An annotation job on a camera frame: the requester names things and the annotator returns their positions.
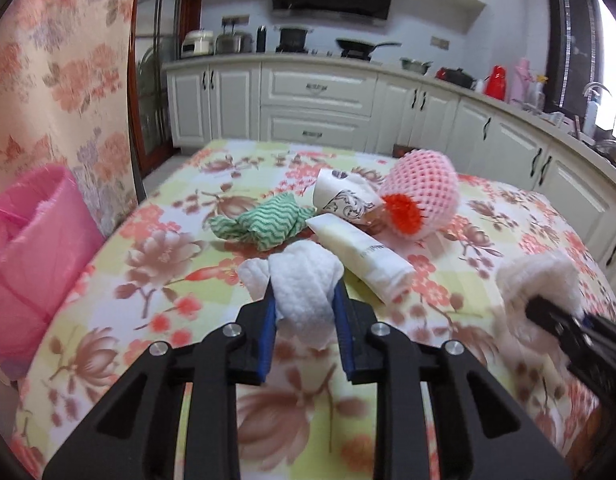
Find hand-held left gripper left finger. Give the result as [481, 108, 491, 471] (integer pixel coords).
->
[42, 280, 279, 480]

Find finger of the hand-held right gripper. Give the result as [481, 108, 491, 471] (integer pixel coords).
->
[525, 295, 587, 350]

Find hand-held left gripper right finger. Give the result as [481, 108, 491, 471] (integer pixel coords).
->
[333, 280, 573, 480]

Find white paper towel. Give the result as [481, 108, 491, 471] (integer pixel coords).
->
[495, 251, 596, 331]
[238, 240, 345, 348]

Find pink trash bag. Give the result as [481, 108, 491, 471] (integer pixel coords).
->
[0, 164, 106, 376]

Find white squeeze tube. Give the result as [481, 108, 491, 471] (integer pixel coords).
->
[305, 212, 417, 306]

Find green striped cloth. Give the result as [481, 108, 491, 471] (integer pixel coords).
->
[207, 192, 313, 251]

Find floral tablecloth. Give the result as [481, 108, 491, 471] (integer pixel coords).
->
[10, 139, 616, 480]

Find patterned paper cup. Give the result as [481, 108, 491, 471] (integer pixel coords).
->
[313, 167, 386, 223]

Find large pink foam net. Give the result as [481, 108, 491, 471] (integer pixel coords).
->
[378, 150, 461, 238]

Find chrome faucet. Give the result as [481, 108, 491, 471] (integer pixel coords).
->
[582, 81, 613, 111]

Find red thermos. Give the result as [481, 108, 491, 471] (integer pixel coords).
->
[484, 65, 507, 100]

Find white kitchen base cabinets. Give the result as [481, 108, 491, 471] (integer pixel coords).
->
[165, 55, 616, 291]

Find black and red pot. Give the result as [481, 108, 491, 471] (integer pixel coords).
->
[435, 66, 478, 90]

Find wooden glass door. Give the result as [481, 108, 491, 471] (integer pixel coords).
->
[130, 0, 203, 201]

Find black wok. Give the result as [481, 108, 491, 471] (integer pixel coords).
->
[336, 37, 403, 58]

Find steel lidded pot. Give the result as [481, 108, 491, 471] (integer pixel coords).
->
[215, 30, 253, 55]

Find black stock pot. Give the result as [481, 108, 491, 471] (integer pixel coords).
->
[278, 26, 309, 52]

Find white rice cooker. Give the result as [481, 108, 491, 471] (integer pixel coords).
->
[180, 29, 215, 58]

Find floral curtain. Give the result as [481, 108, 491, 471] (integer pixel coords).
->
[0, 0, 144, 241]

